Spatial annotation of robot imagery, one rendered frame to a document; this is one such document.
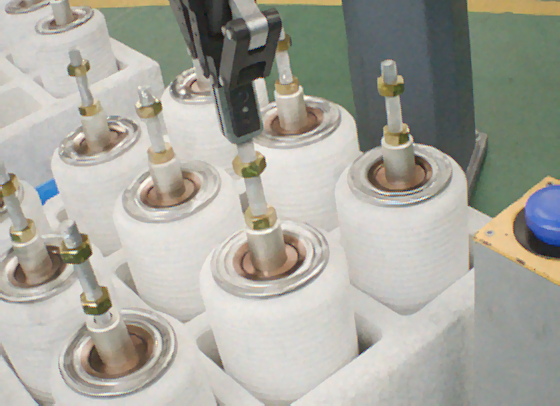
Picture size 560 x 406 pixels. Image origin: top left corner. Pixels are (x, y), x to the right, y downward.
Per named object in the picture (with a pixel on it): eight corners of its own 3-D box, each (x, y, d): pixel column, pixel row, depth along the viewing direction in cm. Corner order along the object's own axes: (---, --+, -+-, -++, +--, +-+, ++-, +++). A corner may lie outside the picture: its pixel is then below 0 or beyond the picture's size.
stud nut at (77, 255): (94, 260, 44) (89, 248, 44) (65, 269, 44) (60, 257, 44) (90, 240, 46) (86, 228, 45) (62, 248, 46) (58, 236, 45)
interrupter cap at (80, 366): (101, 423, 45) (97, 415, 45) (40, 358, 50) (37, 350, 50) (204, 354, 49) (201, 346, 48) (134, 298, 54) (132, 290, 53)
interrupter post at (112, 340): (113, 377, 48) (96, 337, 46) (93, 357, 50) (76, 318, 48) (145, 356, 49) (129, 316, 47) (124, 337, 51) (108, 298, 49)
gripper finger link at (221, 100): (212, 84, 47) (225, 142, 49) (216, 88, 46) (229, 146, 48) (249, 71, 47) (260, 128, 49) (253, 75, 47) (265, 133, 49)
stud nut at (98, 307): (114, 312, 46) (109, 301, 46) (86, 320, 46) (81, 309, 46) (109, 291, 48) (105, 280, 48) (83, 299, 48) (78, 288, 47)
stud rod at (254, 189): (273, 236, 54) (252, 133, 50) (274, 245, 53) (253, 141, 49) (257, 238, 54) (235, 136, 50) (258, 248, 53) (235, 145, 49)
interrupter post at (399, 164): (379, 185, 60) (374, 145, 58) (391, 167, 61) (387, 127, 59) (410, 191, 59) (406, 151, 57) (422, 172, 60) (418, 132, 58)
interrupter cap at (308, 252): (322, 218, 58) (321, 209, 57) (336, 291, 51) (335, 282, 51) (211, 237, 58) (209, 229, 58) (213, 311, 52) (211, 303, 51)
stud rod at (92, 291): (115, 329, 48) (75, 225, 43) (99, 333, 48) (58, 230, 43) (113, 318, 48) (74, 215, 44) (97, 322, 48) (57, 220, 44)
